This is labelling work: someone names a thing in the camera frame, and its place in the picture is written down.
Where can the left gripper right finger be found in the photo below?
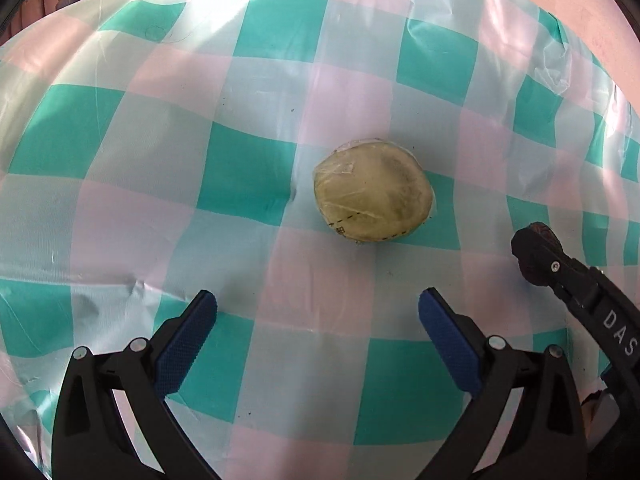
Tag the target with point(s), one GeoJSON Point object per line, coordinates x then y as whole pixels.
{"type": "Point", "coordinates": [547, 436]}

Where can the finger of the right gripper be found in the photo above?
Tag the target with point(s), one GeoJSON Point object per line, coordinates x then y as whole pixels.
{"type": "Point", "coordinates": [556, 250]}
{"type": "Point", "coordinates": [569, 279]}

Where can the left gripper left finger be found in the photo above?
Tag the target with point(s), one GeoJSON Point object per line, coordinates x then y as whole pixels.
{"type": "Point", "coordinates": [89, 439]}

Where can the large green fruit half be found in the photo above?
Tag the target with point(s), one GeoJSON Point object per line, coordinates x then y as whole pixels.
{"type": "Point", "coordinates": [372, 191]}

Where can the dark passion fruit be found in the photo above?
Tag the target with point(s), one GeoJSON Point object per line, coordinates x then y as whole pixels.
{"type": "Point", "coordinates": [544, 232]}

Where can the teal pink checkered tablecloth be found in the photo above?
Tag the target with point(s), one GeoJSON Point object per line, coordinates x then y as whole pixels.
{"type": "Point", "coordinates": [154, 148]}

